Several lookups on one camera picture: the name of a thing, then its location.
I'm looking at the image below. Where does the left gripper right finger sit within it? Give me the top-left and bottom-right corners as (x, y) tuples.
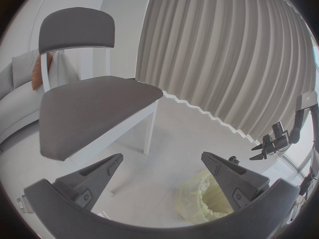
(201, 151), (271, 208)

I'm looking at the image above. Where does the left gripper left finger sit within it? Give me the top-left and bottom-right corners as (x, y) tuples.
(54, 153), (124, 212)

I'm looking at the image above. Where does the yellow plastic bag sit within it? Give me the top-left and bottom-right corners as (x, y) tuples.
(174, 169), (235, 225)

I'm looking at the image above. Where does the grey and white chair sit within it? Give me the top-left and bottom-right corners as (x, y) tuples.
(39, 7), (164, 220)

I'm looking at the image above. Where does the pale grey curtain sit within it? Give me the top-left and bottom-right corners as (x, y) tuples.
(135, 0), (317, 144)

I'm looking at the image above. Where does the pale grey sofa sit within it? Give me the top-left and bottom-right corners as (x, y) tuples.
(0, 50), (80, 149)

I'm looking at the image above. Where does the white cushion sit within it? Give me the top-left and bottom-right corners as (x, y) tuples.
(47, 51), (81, 89)

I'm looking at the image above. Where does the orange cushion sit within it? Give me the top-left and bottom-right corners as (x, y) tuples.
(32, 52), (54, 91)

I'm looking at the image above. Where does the pale grey cushion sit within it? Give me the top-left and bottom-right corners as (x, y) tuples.
(12, 50), (43, 90)

